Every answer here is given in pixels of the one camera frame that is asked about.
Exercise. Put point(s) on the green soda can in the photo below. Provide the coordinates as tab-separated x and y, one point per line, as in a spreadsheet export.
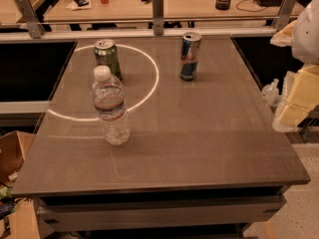
106	54

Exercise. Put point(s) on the metal rail with brackets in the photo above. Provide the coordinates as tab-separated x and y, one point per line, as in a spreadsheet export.
137	13

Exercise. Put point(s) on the clear plastic water bottle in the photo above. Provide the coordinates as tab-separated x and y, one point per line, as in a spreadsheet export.
110	104

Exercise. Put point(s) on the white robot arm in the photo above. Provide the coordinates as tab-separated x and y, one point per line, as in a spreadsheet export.
305	37

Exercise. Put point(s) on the blue silver energy drink can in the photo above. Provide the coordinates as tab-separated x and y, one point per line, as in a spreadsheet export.
190	46

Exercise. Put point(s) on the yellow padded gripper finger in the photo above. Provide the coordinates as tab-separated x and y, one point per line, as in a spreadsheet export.
300	96
284	37

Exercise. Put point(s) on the brown cardboard box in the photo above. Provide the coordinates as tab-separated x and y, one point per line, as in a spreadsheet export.
17	219

